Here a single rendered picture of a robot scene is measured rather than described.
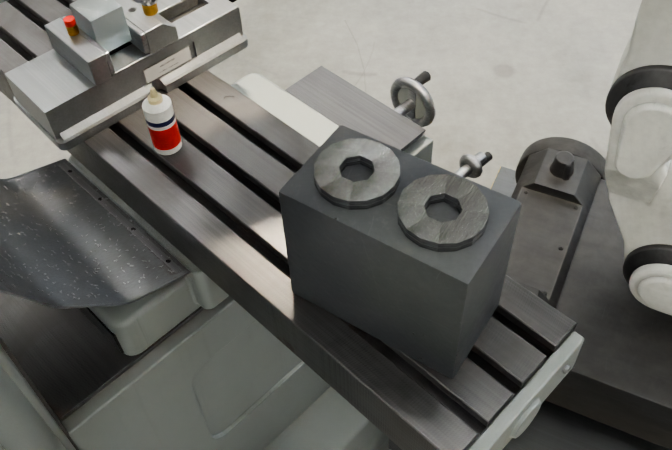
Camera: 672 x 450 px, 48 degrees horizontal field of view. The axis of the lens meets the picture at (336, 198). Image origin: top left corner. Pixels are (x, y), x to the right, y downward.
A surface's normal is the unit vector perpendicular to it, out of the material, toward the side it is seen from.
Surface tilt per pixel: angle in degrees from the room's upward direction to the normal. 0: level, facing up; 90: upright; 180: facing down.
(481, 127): 0
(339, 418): 0
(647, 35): 90
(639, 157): 90
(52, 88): 0
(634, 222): 90
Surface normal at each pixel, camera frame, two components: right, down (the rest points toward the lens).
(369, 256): -0.55, 0.64
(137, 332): 0.71, 0.51
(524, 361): -0.04, -0.65
